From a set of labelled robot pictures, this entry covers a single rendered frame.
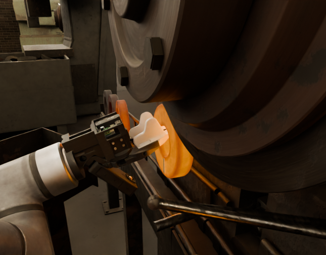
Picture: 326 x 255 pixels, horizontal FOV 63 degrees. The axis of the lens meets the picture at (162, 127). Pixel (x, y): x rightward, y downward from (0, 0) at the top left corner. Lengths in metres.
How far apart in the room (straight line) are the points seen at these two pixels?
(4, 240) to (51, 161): 0.15
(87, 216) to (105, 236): 0.21
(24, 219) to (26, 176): 0.07
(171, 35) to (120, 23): 0.19
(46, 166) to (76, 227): 1.17
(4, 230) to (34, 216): 0.09
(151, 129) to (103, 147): 0.10
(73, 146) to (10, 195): 0.12
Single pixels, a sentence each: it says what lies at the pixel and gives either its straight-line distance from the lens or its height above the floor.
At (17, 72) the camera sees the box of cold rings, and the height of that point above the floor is 0.65.
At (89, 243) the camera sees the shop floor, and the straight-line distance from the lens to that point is 1.54.
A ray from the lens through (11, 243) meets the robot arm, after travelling 0.42.
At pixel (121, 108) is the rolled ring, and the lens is 1.01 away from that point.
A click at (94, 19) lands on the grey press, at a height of 1.08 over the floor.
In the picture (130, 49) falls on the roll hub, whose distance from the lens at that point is 0.32.
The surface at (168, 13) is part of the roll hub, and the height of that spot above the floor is 1.06.
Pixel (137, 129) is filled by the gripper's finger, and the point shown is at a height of 0.85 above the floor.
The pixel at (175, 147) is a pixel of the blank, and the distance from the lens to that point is 0.49.
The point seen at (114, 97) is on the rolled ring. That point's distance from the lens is 1.21.
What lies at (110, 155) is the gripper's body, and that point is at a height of 0.83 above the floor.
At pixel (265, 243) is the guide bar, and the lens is 0.43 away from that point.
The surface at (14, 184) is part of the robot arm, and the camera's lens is 0.51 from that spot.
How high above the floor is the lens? 1.05
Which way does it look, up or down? 21 degrees down
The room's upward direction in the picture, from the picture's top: straight up
